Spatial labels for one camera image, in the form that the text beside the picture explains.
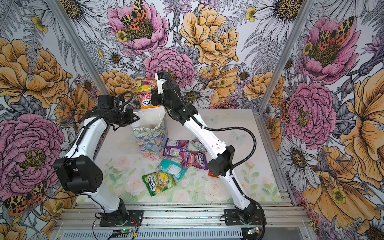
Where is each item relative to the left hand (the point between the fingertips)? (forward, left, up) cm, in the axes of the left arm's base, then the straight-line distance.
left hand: (139, 122), depth 84 cm
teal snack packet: (-18, -17, -19) cm, 32 cm away
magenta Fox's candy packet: (-13, -27, -18) cm, 36 cm away
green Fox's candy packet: (-26, -11, -20) cm, 34 cm away
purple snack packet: (-4, -17, -20) cm, 27 cm away
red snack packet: (-22, -40, -22) cm, 50 cm away
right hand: (+4, -10, +16) cm, 20 cm away
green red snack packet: (-3, -33, -20) cm, 39 cm away
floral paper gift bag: (-9, -9, +2) cm, 12 cm away
